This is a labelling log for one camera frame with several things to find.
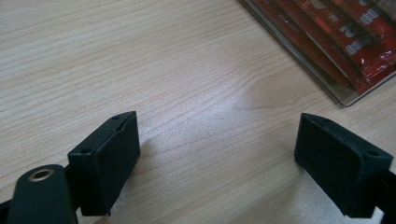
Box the clear plastic tray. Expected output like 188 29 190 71
238 0 396 107

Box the red snack packet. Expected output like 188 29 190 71
248 0 354 91
331 0 396 52
276 0 396 96

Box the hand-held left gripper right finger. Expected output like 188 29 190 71
293 112 394 219

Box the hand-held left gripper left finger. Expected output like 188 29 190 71
67 110 141 217

